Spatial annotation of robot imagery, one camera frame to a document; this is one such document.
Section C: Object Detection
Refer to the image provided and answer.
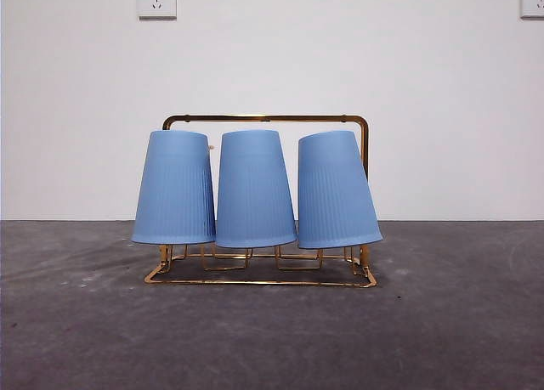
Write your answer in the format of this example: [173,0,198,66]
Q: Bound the blue ribbed plastic cup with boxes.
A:
[214,129,298,249]
[130,129,217,246]
[297,129,383,250]

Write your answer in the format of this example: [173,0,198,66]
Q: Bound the gold wire cup holder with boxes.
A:
[143,113,379,289]

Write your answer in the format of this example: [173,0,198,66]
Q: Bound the white wall socket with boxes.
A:
[136,0,178,20]
[520,0,544,20]

